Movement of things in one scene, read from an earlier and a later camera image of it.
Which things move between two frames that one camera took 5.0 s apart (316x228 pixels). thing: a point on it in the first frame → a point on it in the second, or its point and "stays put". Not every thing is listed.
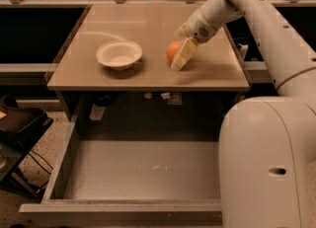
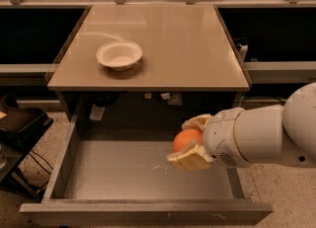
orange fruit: (172, 50) → (185, 136)
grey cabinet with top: (152, 100) stays put
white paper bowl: (119, 54) stays put
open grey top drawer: (131, 184) stays put
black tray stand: (20, 127) stays put
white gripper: (198, 25) → (221, 137)
